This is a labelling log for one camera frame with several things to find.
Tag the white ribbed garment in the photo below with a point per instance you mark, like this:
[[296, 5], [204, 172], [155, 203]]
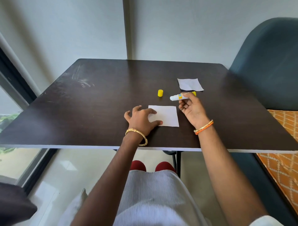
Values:
[[153, 200]]

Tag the white sleeve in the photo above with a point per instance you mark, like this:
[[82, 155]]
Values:
[[265, 221]]

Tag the yellow glue stick cap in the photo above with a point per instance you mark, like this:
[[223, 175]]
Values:
[[160, 93]]

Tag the small white paper square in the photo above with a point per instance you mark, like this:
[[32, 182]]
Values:
[[190, 84]]

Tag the person's left thumb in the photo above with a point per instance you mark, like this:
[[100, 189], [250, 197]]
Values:
[[157, 123]]

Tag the green plant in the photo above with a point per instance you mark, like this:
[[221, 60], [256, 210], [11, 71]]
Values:
[[8, 120]]

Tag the gold bangle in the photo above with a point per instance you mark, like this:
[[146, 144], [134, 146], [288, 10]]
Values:
[[139, 133]]

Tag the orange patterned cushion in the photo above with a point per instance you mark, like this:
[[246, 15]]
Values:
[[281, 167]]

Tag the black window frame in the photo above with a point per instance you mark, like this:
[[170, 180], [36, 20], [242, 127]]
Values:
[[14, 81]]

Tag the person's right hand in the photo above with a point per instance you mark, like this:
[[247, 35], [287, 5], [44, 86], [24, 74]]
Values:
[[194, 113]]

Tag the person's right thumb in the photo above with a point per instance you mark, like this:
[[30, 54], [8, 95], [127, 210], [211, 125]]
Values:
[[192, 96]]

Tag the black metal table leg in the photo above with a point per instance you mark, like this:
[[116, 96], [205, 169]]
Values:
[[178, 163]]

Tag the large white paper square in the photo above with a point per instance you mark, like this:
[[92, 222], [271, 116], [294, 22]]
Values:
[[168, 116]]

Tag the person's left middle finger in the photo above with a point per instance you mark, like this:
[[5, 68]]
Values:
[[137, 108]]

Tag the person's left hand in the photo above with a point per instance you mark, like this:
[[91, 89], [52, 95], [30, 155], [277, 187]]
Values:
[[139, 121]]

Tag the person's left forearm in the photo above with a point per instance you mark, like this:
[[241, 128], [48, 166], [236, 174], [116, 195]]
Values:
[[109, 184]]

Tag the person's right forearm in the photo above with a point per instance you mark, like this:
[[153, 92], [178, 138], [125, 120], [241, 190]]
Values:
[[225, 174]]

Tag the red trousers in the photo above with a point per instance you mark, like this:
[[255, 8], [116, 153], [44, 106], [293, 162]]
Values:
[[164, 166]]

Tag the white glue stick yellow base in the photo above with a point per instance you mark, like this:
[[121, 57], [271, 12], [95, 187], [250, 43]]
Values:
[[177, 97]]

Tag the dark teal chair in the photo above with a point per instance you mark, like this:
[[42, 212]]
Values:
[[270, 65]]

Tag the dark cloth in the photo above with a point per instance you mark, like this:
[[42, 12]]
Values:
[[14, 207]]

